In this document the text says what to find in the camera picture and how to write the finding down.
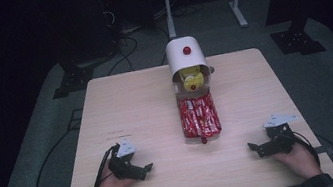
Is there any pile of red snack packets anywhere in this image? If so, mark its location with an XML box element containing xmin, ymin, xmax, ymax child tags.
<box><xmin>177</xmin><ymin>91</ymin><xmax>223</xmax><ymax>140</ymax></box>

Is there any left hand-held gripper black cable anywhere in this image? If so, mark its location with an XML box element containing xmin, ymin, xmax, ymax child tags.
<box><xmin>83</xmin><ymin>143</ymin><xmax>127</xmax><ymax>187</ymax></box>

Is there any bundle of black cables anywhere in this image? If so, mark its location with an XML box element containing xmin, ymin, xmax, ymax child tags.
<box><xmin>96</xmin><ymin>1</ymin><xmax>178</xmax><ymax>78</ymax></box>

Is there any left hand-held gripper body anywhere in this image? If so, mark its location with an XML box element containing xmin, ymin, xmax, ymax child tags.
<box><xmin>103</xmin><ymin>136</ymin><xmax>151</xmax><ymax>186</ymax></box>

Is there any white drawer with yellow packets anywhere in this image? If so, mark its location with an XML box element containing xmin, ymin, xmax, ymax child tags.
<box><xmin>170</xmin><ymin>62</ymin><xmax>219</xmax><ymax>102</ymax></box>

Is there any person's right hand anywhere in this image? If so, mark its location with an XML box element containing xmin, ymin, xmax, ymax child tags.
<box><xmin>268</xmin><ymin>137</ymin><xmax>324</xmax><ymax>186</ymax></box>

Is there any person's left hand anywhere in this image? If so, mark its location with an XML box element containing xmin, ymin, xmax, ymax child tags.
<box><xmin>89</xmin><ymin>155</ymin><xmax>138</xmax><ymax>187</ymax></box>

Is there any hand-held gripper black cable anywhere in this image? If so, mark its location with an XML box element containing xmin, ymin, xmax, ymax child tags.
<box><xmin>83</xmin><ymin>143</ymin><xmax>127</xmax><ymax>187</ymax></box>
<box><xmin>290</xmin><ymin>127</ymin><xmax>322</xmax><ymax>171</ymax></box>

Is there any right hand-held gripper black cable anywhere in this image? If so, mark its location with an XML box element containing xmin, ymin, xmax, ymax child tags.
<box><xmin>290</xmin><ymin>127</ymin><xmax>322</xmax><ymax>171</ymax></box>

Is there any black stand base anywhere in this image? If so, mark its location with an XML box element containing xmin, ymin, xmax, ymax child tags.
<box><xmin>47</xmin><ymin>63</ymin><xmax>99</xmax><ymax>100</ymax></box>
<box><xmin>269</xmin><ymin>23</ymin><xmax>328</xmax><ymax>61</ymax></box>

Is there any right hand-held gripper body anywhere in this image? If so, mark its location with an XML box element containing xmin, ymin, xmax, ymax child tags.
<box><xmin>252</xmin><ymin>109</ymin><xmax>304</xmax><ymax>160</ymax></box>

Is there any pile of yellow packets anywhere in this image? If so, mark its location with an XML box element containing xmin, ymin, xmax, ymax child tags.
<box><xmin>178</xmin><ymin>64</ymin><xmax>208</xmax><ymax>95</ymax></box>

